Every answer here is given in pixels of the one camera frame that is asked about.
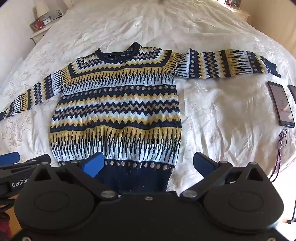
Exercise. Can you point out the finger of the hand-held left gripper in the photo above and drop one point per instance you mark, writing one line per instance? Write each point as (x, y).
(9, 157)

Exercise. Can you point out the white wall socket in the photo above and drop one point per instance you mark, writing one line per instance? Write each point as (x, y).
(60, 12)

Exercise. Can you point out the wooden bedside table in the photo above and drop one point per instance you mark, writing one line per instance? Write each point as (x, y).
(240, 12)

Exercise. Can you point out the white bedside table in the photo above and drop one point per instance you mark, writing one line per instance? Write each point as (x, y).
(40, 32)

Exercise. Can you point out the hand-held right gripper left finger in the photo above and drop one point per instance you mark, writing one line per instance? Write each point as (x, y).
(92, 165)

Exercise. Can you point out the cream embroidered bedspread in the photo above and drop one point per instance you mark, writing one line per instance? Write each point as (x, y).
(219, 111)

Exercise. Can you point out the white bedside lamp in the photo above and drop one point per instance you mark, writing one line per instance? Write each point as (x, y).
(42, 8)

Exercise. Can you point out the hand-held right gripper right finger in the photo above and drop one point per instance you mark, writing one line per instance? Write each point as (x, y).
(203, 163)

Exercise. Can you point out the red box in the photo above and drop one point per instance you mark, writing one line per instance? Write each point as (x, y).
(36, 24)

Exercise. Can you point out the small table clock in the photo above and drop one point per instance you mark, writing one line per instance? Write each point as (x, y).
(47, 21)

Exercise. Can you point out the navy yellow patterned knit sweater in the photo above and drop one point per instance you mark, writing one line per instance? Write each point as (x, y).
(115, 104)

